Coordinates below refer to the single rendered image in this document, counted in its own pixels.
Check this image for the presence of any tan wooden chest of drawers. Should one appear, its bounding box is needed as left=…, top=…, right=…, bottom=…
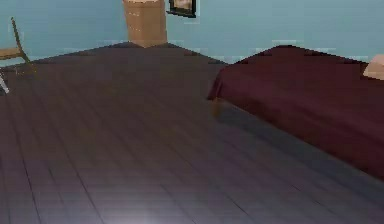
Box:
left=121, top=0, right=169, bottom=49

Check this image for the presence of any brown wooden chair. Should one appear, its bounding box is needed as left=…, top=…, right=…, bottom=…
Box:
left=0, top=17, right=38, bottom=80

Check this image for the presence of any dark red bed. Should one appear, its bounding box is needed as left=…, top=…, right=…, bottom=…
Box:
left=207, top=44, right=384, bottom=183

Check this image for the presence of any black framed wall picture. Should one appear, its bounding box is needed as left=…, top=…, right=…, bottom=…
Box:
left=165, top=0, right=198, bottom=19

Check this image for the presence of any white slanted leg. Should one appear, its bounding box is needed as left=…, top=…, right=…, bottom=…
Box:
left=0, top=71, right=10, bottom=95

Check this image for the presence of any pale tan pillow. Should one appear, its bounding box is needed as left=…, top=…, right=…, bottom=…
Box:
left=362, top=54, right=384, bottom=81

